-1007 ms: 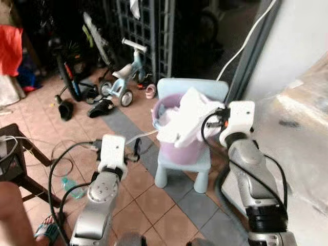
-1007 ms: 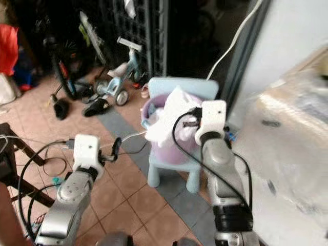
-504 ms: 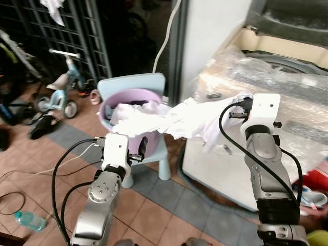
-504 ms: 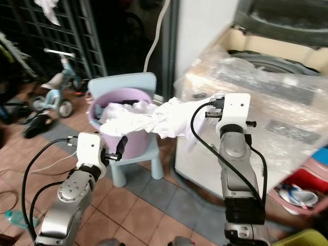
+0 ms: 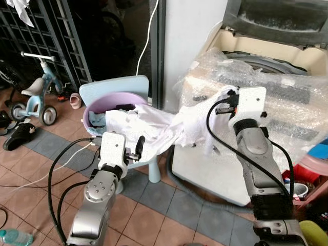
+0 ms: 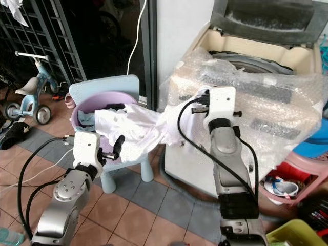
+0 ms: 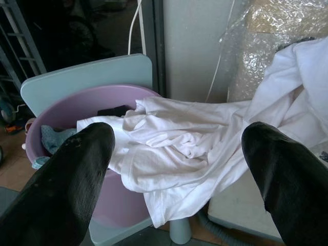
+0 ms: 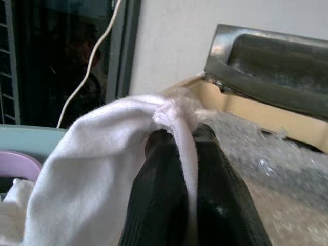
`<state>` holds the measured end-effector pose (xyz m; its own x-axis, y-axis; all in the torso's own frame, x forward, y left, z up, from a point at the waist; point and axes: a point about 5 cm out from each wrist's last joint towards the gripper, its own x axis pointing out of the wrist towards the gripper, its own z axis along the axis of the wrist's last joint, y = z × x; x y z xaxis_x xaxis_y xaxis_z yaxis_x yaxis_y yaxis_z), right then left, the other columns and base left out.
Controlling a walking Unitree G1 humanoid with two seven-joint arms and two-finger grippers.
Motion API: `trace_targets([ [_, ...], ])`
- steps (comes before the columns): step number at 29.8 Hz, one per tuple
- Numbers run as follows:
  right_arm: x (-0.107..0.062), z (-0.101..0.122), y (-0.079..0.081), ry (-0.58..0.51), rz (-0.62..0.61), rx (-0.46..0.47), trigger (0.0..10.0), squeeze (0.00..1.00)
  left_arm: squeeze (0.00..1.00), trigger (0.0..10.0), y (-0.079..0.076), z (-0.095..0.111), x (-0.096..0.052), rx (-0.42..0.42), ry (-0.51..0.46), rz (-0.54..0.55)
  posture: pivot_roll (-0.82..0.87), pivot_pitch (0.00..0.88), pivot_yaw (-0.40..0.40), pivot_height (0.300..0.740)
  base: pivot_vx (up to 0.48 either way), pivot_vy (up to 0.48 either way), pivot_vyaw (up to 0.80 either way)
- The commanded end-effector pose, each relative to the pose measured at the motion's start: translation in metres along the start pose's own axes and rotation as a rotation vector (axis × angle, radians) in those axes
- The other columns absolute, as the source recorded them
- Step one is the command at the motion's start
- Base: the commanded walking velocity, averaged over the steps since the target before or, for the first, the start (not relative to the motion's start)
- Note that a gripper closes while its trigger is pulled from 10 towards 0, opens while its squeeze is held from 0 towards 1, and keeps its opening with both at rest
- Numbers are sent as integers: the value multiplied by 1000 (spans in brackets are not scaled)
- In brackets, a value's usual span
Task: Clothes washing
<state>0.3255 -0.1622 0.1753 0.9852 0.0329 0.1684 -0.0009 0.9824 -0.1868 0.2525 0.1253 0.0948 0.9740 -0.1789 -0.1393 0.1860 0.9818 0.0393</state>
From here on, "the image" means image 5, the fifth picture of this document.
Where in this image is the white cloth garment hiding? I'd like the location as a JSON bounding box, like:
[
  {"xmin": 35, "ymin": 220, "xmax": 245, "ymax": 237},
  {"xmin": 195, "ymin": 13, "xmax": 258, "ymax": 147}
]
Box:
[{"xmin": 105, "ymin": 87, "xmax": 241, "ymax": 156}]

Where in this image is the cream top-load washing machine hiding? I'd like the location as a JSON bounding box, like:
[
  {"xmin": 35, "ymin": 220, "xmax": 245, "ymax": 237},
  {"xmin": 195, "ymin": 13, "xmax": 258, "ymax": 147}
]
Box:
[{"xmin": 171, "ymin": 0, "xmax": 328, "ymax": 207}]

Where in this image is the grey washing machine lid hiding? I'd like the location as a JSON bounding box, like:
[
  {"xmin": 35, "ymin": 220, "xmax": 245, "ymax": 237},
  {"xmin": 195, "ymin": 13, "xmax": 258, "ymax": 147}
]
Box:
[{"xmin": 222, "ymin": 0, "xmax": 328, "ymax": 48}]

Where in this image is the teal cloth in basin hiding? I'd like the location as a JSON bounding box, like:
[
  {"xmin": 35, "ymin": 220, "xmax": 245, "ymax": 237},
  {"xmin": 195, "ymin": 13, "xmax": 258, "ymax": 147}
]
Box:
[{"xmin": 91, "ymin": 113, "xmax": 109, "ymax": 130}]

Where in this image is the purple plastic basin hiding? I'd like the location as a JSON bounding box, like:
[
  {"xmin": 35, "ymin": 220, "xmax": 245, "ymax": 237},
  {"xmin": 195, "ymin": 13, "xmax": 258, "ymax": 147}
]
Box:
[{"xmin": 83, "ymin": 92, "xmax": 150, "ymax": 160}]

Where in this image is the clear bubble wrap sheet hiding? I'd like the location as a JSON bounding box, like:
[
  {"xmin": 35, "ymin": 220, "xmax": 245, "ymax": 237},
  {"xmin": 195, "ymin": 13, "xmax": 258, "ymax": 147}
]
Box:
[{"xmin": 173, "ymin": 48, "xmax": 328, "ymax": 155}]

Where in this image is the light blue child chair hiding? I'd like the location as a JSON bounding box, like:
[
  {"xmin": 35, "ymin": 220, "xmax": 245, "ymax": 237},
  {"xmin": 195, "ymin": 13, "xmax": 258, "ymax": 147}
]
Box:
[{"xmin": 79, "ymin": 75, "xmax": 162, "ymax": 184}]

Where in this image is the pink slipper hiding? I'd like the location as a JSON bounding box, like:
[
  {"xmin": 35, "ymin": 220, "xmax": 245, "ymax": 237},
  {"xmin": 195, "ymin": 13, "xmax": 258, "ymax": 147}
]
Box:
[{"xmin": 69, "ymin": 92, "xmax": 82, "ymax": 110}]

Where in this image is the blue plastic basin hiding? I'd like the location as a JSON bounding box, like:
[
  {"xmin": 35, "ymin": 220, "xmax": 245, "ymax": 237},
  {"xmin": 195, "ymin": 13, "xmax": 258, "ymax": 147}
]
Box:
[{"xmin": 306, "ymin": 140, "xmax": 328, "ymax": 160}]

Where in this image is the pink plastic stool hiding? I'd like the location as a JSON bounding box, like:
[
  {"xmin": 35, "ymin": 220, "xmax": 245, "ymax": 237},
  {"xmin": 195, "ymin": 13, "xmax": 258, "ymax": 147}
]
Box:
[{"xmin": 281, "ymin": 153, "xmax": 328, "ymax": 207}]

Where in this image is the light blue child tricycle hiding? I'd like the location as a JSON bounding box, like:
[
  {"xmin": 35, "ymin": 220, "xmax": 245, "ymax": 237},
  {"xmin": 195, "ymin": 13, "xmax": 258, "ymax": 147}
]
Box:
[{"xmin": 9, "ymin": 51, "xmax": 66, "ymax": 127}]

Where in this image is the black sandal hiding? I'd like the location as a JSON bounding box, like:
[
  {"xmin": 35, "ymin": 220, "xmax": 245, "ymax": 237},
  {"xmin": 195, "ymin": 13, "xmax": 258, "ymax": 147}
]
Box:
[{"xmin": 2, "ymin": 124, "xmax": 38, "ymax": 151}]

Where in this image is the white round cup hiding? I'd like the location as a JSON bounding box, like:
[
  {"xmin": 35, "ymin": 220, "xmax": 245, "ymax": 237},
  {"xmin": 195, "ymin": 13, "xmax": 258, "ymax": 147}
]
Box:
[{"xmin": 283, "ymin": 179, "xmax": 311, "ymax": 201}]

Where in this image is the black metal grille gate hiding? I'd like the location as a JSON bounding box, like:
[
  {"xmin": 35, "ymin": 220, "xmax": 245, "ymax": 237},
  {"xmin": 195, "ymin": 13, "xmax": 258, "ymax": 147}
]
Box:
[{"xmin": 0, "ymin": 0, "xmax": 94, "ymax": 89}]

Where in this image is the clear plastic bottle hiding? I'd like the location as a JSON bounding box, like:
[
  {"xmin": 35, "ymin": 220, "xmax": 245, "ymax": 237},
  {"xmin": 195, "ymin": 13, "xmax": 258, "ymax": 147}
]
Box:
[{"xmin": 0, "ymin": 229, "xmax": 34, "ymax": 246}]

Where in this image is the yellow-green plastic bin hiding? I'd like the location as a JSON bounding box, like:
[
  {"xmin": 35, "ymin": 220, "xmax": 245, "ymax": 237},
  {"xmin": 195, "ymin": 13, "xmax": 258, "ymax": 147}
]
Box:
[{"xmin": 299, "ymin": 220, "xmax": 328, "ymax": 246}]

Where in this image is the white rag on gate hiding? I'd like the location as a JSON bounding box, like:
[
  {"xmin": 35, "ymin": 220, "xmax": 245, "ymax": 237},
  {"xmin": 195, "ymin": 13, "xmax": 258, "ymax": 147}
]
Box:
[{"xmin": 7, "ymin": 0, "xmax": 36, "ymax": 28}]

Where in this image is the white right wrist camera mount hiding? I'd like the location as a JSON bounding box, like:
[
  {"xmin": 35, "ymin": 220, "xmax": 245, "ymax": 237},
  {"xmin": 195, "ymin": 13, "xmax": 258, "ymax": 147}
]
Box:
[{"xmin": 233, "ymin": 87, "xmax": 268, "ymax": 124}]

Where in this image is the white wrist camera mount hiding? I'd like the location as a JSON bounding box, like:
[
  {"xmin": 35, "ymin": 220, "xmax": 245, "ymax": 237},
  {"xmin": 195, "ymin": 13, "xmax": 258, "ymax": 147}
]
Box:
[
  {"xmin": 233, "ymin": 87, "xmax": 268, "ymax": 124},
  {"xmin": 98, "ymin": 132, "xmax": 128, "ymax": 178}
]

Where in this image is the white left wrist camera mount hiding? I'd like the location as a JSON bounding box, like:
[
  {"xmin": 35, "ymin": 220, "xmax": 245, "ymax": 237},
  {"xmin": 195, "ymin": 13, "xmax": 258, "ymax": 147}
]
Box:
[{"xmin": 98, "ymin": 132, "xmax": 128, "ymax": 178}]

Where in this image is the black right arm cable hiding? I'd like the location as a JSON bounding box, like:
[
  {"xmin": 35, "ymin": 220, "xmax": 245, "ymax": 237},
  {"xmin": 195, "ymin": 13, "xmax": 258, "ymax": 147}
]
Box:
[{"xmin": 206, "ymin": 97, "xmax": 296, "ymax": 201}]

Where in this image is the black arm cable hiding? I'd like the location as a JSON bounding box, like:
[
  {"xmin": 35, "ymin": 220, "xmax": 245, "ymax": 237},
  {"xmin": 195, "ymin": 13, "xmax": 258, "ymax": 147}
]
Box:
[
  {"xmin": 48, "ymin": 137, "xmax": 104, "ymax": 244},
  {"xmin": 206, "ymin": 97, "xmax": 296, "ymax": 201}
]

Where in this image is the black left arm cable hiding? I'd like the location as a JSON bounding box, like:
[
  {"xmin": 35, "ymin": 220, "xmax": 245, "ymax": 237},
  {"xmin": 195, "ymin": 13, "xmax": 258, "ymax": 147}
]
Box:
[{"xmin": 48, "ymin": 137, "xmax": 104, "ymax": 244}]

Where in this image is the thin white floor cable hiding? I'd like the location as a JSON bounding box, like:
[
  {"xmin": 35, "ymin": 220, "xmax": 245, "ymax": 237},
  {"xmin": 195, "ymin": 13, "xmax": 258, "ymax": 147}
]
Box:
[{"xmin": 0, "ymin": 142, "xmax": 99, "ymax": 191}]

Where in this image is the white hanging power cable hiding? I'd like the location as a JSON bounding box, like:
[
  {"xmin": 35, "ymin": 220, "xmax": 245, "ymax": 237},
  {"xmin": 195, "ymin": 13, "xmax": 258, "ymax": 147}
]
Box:
[{"xmin": 135, "ymin": 0, "xmax": 160, "ymax": 77}]

